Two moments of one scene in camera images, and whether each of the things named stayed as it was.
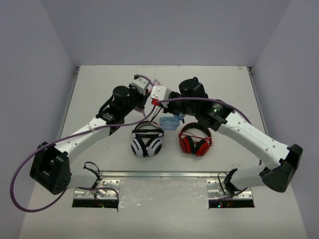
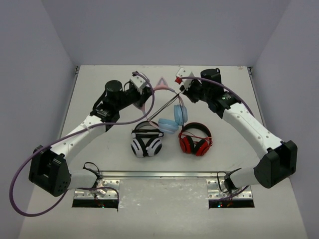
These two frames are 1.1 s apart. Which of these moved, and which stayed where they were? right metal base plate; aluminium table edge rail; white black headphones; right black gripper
Moved: right black gripper
Stayed: right metal base plate; aluminium table edge rail; white black headphones
